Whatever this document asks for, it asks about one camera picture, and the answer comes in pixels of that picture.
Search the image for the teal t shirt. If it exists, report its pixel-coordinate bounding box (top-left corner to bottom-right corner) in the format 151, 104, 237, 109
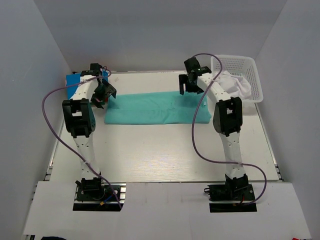
104, 91, 203, 125

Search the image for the white plastic basket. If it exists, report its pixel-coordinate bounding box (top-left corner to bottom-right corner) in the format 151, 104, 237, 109
210, 55, 263, 103

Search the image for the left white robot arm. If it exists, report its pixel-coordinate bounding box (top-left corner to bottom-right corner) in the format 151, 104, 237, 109
62, 63, 117, 180

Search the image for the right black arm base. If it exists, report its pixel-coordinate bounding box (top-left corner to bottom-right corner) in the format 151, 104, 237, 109
203, 184, 257, 213

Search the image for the white t shirt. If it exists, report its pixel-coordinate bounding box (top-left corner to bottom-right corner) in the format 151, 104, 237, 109
216, 70, 252, 100

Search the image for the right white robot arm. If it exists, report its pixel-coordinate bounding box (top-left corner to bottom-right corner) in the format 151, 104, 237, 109
179, 56, 249, 200

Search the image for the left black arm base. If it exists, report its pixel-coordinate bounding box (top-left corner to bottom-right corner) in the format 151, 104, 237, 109
72, 183, 126, 212

